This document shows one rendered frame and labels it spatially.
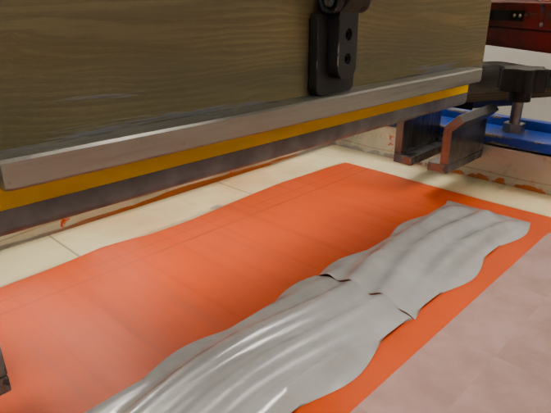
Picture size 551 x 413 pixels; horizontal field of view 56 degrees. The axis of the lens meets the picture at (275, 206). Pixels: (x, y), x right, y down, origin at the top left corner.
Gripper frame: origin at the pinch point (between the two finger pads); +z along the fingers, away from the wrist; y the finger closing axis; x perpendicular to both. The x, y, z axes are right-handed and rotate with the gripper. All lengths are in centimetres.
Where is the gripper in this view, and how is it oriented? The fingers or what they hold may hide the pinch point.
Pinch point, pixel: (305, 51)
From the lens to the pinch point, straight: 29.5
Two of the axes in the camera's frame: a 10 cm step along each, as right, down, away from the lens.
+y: 7.2, 2.6, -6.5
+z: 0.0, 9.3, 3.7
